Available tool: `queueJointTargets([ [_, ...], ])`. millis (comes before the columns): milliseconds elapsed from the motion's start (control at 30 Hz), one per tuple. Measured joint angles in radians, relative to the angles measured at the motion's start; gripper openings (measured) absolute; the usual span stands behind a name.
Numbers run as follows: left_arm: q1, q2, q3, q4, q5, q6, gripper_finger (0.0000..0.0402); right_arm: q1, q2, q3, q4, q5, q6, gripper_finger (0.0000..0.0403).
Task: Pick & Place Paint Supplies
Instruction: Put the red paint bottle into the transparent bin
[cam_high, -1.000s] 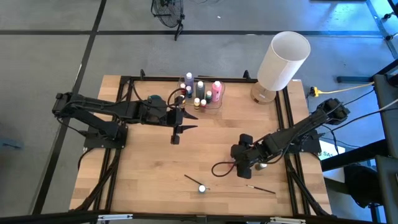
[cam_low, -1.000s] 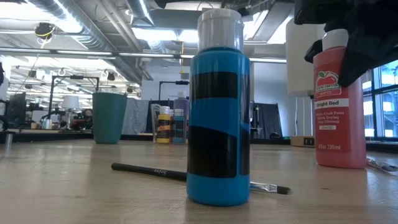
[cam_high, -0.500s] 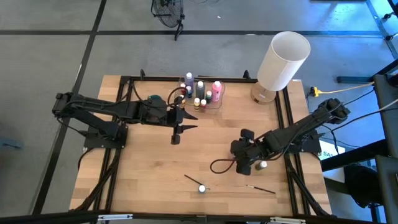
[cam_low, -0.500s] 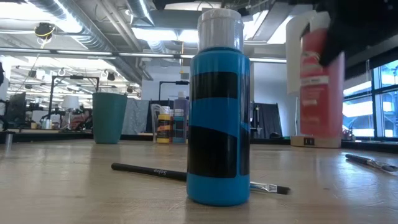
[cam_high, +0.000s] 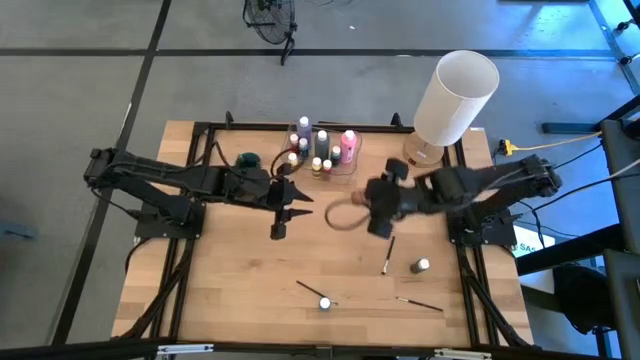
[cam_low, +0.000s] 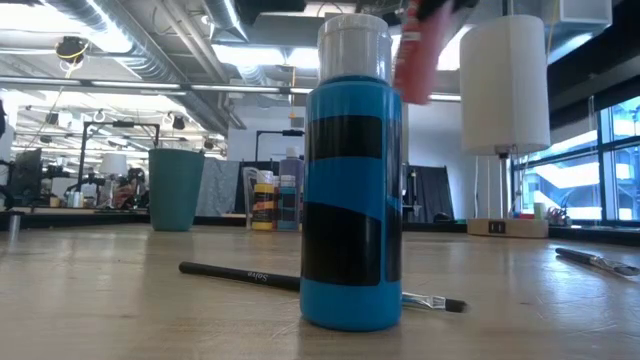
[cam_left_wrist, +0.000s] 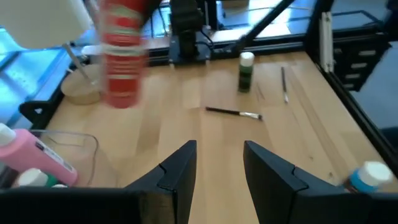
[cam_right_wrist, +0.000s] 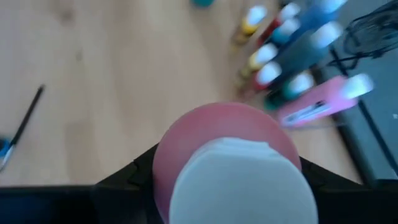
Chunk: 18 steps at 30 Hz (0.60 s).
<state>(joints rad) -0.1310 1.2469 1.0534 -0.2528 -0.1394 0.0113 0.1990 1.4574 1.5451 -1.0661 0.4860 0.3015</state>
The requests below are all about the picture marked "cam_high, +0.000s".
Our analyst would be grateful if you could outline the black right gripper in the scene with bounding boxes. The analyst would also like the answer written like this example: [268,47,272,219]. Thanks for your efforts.
[364,158,417,239]

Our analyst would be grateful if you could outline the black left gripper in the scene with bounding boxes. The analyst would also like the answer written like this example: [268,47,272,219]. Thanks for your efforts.
[267,162,315,241]

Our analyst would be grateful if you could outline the black handled paint brush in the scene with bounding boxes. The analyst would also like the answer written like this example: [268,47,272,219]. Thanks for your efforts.
[295,279,339,306]
[381,235,397,277]
[395,296,445,313]

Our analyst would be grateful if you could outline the large slate grey paint bottle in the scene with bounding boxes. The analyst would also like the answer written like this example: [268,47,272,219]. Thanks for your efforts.
[315,129,331,162]

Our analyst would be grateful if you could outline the large pink paint bottle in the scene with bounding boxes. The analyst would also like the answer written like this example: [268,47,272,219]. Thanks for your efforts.
[340,129,359,165]

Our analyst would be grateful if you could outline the large purple paint bottle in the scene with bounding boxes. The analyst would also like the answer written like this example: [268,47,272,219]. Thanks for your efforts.
[297,115,313,147]

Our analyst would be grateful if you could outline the clear plastic bin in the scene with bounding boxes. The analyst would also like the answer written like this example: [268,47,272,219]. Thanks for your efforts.
[286,121,364,185]

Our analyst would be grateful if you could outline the teal green plastic cup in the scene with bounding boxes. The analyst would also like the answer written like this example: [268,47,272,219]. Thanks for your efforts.
[234,151,263,171]

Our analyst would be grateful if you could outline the white shade wooden base lamp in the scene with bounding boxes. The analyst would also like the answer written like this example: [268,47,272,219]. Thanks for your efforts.
[402,49,501,169]

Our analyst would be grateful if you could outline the white labelled box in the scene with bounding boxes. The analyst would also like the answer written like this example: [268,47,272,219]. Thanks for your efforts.
[510,224,557,259]

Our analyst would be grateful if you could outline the black floor fan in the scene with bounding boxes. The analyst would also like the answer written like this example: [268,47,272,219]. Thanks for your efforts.
[242,0,299,67]

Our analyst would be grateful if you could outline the black chair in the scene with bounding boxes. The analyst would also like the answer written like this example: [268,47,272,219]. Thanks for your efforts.
[519,262,619,336]

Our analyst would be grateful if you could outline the dark desk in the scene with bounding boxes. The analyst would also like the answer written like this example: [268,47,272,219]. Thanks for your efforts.
[514,94,640,360]

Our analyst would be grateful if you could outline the grey office chair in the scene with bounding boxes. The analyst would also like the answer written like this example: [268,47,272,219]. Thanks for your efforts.
[615,18,640,67]

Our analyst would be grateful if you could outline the yellow extension cord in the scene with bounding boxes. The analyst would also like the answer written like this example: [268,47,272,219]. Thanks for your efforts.
[502,130,604,156]

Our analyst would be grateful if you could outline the silver metal frame bracket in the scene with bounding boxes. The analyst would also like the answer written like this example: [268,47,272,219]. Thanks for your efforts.
[157,343,215,356]
[433,348,494,360]

